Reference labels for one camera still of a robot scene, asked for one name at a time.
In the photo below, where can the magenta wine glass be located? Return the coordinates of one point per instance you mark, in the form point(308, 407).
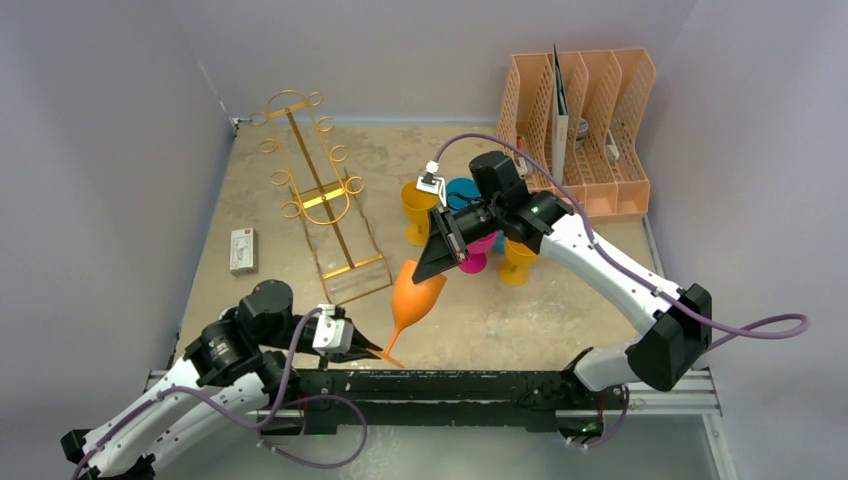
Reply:
point(476, 259)

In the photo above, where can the light blue wine glass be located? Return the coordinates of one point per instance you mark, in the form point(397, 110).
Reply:
point(499, 243)

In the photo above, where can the orange wine glass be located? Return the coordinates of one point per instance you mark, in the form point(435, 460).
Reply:
point(410, 303)

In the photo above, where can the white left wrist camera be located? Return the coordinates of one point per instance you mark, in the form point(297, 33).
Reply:
point(331, 331)

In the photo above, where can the gold wire wine glass rack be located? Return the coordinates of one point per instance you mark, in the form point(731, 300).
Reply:
point(323, 195)

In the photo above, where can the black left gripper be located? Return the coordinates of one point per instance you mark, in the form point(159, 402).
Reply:
point(356, 342)

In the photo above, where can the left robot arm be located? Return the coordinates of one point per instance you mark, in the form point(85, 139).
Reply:
point(238, 370)

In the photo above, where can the yellow wine glass back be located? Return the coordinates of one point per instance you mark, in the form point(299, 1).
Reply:
point(416, 205)

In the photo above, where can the aluminium frame rail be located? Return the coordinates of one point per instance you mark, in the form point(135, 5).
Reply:
point(694, 394)

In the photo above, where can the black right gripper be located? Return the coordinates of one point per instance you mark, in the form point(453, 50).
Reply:
point(446, 234)

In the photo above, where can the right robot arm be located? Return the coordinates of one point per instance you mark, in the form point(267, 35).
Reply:
point(668, 342)

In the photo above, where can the yellow wine glass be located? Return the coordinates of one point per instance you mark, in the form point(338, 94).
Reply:
point(514, 268)
point(416, 205)

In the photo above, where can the white stapler box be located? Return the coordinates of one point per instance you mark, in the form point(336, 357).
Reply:
point(243, 256)

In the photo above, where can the dark folder in organizer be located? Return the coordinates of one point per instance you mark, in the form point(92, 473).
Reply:
point(560, 118)

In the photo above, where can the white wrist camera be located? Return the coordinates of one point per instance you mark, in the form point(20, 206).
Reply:
point(331, 331)
point(432, 183)

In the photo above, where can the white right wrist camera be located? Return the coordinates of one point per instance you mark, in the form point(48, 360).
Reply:
point(432, 183)

